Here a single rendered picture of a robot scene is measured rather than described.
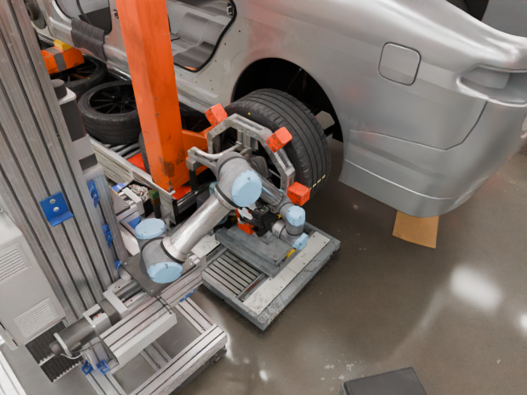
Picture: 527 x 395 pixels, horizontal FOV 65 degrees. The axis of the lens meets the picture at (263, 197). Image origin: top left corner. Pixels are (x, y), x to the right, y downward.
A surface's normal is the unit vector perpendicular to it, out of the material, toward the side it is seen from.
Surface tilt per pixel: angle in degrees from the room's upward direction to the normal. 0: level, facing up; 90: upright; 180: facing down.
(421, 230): 2
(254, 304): 0
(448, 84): 90
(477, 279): 0
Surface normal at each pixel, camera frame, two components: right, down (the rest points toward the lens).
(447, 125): -0.57, 0.55
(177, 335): 0.02, -0.74
